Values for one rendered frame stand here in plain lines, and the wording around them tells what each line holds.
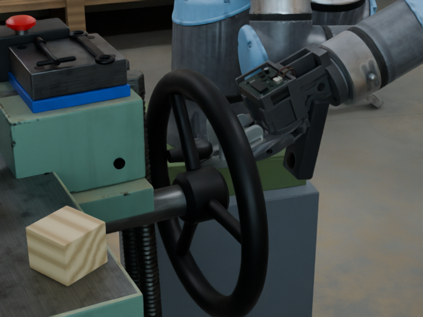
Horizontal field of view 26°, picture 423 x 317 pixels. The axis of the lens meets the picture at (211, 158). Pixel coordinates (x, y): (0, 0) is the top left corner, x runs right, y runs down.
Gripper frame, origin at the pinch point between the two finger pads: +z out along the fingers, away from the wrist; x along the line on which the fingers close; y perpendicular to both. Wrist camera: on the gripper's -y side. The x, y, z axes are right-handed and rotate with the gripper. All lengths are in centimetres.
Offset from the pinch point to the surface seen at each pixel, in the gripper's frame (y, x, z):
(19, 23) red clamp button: 31.0, 5.9, 13.8
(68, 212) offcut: 24.4, 30.1, 19.9
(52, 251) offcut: 24.2, 33.4, 22.6
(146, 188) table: 13.7, 17.1, 11.1
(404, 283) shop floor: -102, -57, -50
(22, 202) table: 21.3, 20.0, 22.6
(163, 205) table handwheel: 7.6, 12.8, 9.5
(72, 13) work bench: -76, -244, -34
